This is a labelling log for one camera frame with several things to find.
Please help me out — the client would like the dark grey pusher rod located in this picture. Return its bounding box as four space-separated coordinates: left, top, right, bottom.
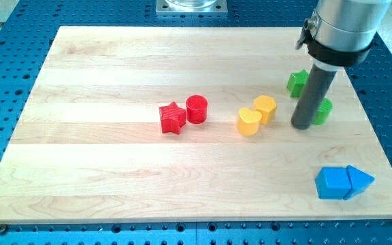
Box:
291 63 338 130

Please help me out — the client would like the green cylinder block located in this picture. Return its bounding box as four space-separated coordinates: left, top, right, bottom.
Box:
312 98 333 125

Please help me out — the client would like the green star block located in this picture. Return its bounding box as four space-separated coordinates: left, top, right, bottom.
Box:
287 70 308 97

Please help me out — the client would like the red star block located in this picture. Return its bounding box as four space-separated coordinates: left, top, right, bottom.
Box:
159 102 186 135

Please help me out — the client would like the yellow hexagon block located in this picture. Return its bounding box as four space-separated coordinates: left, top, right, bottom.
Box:
253 95 277 125

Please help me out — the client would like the yellow heart block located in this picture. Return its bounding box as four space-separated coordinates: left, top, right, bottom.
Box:
237 108 262 136

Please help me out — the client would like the blue cube block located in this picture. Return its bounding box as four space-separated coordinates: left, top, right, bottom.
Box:
314 167 352 199

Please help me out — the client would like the blue triangle block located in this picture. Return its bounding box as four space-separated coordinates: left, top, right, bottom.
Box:
343 165 375 200

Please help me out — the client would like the red cylinder block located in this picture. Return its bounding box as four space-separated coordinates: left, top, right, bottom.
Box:
186 95 208 124

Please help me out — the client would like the light wooden board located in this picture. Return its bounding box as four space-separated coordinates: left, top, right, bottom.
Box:
0 27 392 224

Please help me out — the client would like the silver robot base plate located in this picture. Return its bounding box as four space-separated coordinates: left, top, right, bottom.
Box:
155 0 228 16

